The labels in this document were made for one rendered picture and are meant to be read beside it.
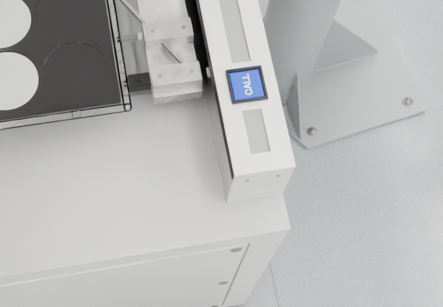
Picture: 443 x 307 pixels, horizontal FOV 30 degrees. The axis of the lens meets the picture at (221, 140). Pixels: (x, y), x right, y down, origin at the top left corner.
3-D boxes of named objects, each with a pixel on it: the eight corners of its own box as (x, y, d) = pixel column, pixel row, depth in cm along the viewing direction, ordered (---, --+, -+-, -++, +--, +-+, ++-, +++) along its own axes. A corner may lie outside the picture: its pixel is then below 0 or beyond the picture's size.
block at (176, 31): (145, 49, 136) (145, 41, 133) (142, 31, 137) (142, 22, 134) (193, 43, 137) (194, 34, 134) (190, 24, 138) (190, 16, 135)
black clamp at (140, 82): (129, 92, 133) (128, 85, 130) (127, 80, 133) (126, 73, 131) (151, 89, 133) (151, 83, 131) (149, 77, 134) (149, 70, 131)
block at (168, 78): (153, 93, 133) (153, 85, 130) (149, 74, 134) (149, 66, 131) (202, 86, 134) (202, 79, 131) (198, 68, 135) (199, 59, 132)
